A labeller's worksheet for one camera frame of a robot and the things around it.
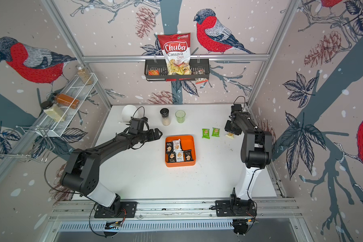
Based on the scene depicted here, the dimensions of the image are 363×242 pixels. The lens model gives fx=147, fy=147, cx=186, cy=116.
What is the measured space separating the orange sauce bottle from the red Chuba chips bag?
52 cm

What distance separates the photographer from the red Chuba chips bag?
81 cm

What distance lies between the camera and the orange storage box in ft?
2.93
